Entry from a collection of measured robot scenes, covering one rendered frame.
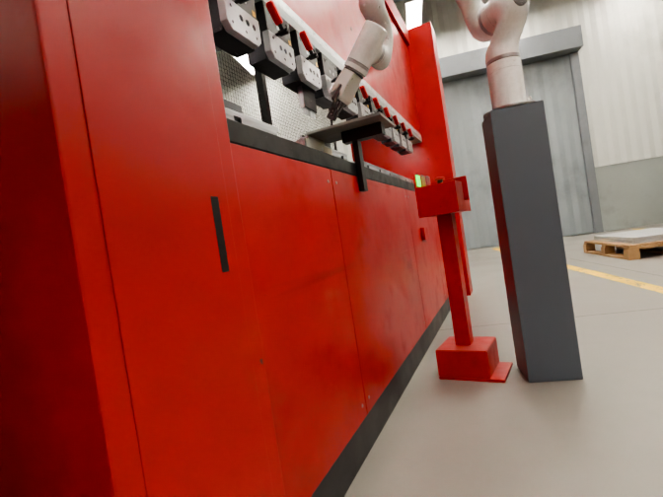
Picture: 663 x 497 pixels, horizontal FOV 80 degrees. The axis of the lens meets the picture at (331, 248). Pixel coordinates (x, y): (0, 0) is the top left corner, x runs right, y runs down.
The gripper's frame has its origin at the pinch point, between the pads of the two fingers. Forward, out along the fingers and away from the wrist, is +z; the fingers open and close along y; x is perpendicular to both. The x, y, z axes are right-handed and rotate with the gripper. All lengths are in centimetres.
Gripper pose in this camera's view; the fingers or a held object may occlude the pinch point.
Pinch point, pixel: (332, 114)
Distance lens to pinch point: 149.3
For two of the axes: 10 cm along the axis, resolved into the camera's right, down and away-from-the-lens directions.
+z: -4.6, 8.4, 2.7
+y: -4.0, 0.8, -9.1
